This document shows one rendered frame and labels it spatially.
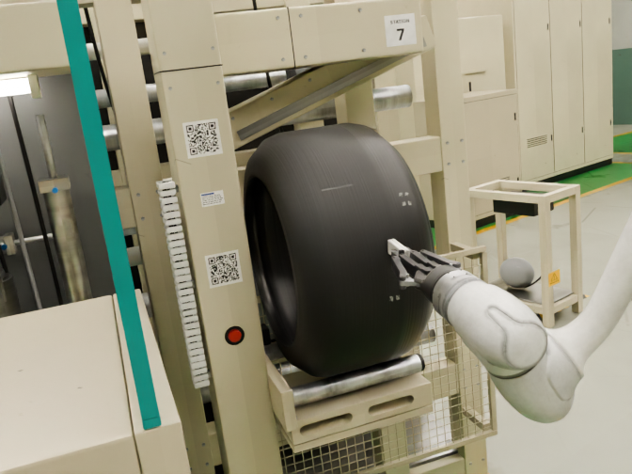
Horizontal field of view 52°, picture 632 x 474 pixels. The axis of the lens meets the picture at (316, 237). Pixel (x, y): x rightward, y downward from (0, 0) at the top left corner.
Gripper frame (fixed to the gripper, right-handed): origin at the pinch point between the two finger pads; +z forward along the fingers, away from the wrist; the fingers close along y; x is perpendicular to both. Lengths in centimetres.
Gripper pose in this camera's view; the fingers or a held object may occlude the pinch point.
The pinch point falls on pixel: (398, 251)
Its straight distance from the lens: 132.1
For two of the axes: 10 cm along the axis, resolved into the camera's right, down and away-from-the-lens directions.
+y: -9.4, 1.9, -3.0
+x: 0.7, 9.3, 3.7
